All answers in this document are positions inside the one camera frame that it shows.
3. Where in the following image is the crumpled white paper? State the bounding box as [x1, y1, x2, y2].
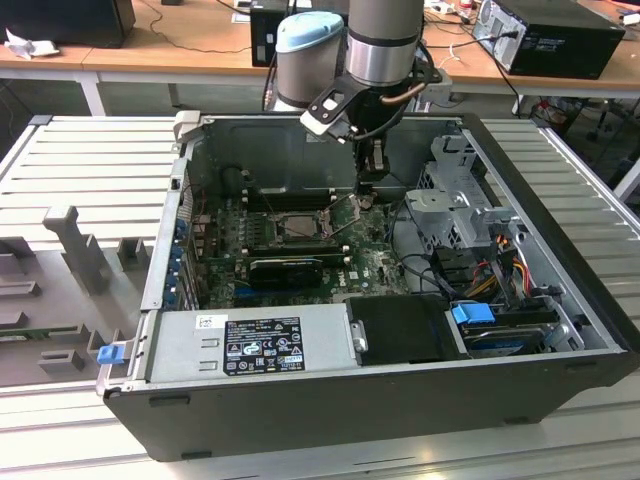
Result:
[3, 27, 62, 61]

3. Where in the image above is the wooden desk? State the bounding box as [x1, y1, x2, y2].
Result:
[0, 0, 640, 119]

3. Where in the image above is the coloured wire bundle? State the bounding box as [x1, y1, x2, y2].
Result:
[468, 238, 532, 302]

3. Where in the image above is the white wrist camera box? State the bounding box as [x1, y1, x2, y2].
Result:
[298, 79, 369, 144]

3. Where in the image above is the black open PC case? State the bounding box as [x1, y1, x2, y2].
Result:
[94, 110, 640, 464]

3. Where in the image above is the large black box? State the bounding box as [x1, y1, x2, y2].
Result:
[0, 0, 137, 50]

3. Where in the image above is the green motherboard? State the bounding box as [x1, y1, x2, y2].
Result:
[199, 188, 417, 310]

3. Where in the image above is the grey power supply unit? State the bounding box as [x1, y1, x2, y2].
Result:
[127, 301, 362, 387]

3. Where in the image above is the black desktop computer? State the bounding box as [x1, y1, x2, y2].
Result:
[471, 0, 627, 81]

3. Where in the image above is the CPU socket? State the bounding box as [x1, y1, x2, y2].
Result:
[272, 211, 335, 247]

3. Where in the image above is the silver square CPU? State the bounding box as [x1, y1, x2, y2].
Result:
[282, 214, 324, 237]

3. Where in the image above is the grey parts rack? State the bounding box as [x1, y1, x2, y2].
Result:
[0, 204, 157, 389]

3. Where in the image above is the thin wire locking lever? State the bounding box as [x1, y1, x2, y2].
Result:
[258, 187, 284, 230]
[327, 209, 371, 240]

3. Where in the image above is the grey plastic case handle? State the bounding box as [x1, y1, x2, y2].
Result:
[172, 110, 203, 147]

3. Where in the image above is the blue disk carrier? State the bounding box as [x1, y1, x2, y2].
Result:
[449, 300, 497, 330]

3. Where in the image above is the black power cable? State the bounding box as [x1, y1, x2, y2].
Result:
[473, 32, 524, 114]

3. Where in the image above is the grey metal drive cage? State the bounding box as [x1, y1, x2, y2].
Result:
[402, 133, 527, 252]

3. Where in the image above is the black graphics card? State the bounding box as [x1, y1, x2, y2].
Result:
[247, 256, 324, 291]

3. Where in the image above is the silver shroud handle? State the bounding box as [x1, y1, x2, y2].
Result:
[349, 319, 371, 354]

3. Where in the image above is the black RAM stick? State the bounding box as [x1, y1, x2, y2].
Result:
[246, 249, 349, 265]
[247, 188, 335, 201]

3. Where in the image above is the white cable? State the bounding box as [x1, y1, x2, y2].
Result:
[438, 43, 464, 70]

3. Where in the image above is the metal socket cover frame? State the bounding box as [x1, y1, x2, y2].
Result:
[322, 191, 365, 239]

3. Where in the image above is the hard disk drive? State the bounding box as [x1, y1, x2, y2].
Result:
[461, 324, 547, 359]

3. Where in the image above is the black plastic shroud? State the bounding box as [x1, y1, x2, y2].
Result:
[344, 294, 472, 367]

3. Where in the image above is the small black tower box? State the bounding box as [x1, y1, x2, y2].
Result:
[249, 5, 292, 69]

